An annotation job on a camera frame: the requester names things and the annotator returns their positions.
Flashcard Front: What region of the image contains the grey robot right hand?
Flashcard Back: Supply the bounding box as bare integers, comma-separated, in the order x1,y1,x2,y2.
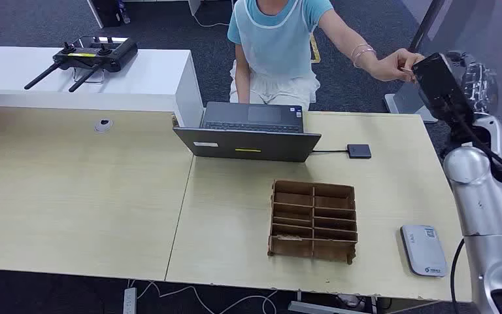
446,50,499,116

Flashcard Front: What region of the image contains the person's left hand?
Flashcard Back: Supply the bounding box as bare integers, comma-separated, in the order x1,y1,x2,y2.
370,48,425,83

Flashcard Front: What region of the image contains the person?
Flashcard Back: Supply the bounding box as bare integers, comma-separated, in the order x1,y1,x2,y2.
227,0,425,111

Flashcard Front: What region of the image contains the wooden divided key box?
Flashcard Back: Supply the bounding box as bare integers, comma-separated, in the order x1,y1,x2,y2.
267,179,360,266

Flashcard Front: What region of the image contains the grey card reader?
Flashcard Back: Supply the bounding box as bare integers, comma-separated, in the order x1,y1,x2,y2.
399,224,448,278

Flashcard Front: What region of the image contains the grey kiosk stand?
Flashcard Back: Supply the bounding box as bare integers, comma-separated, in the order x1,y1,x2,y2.
384,0,502,124

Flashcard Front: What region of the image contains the small black USB box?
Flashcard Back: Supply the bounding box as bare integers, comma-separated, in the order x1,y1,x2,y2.
346,143,372,160

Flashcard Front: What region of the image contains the grey laptop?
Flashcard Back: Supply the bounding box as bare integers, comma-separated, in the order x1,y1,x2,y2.
173,101,322,164

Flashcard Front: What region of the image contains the white counter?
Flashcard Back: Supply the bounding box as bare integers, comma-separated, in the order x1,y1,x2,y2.
0,45,204,129

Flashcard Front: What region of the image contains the grey metal table foot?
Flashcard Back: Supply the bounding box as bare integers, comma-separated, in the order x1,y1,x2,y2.
288,301,365,314

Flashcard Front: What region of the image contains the black computer tower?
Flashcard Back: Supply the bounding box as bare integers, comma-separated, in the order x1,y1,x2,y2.
87,0,124,29

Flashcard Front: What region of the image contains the black remote controller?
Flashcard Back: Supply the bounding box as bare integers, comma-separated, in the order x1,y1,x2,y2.
24,35,139,93

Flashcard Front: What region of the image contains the white power strip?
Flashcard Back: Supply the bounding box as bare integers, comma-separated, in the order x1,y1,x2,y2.
122,287,137,314

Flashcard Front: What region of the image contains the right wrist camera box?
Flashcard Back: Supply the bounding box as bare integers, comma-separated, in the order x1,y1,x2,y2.
411,52,477,131

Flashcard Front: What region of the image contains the metal stanchion post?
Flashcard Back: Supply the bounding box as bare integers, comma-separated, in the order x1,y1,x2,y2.
408,0,446,54

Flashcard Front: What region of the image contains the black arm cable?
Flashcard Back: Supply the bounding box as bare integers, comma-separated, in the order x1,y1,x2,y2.
443,97,502,196
450,238,466,314

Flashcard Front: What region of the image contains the white cable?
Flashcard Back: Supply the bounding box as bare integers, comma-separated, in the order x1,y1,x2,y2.
127,279,278,314
192,14,231,29

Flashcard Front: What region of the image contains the white cable grommet cap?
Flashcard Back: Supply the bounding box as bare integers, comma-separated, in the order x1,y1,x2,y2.
94,118,114,134

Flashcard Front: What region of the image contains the wire controller stand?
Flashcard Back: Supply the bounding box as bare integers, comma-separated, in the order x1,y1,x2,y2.
72,67,105,84

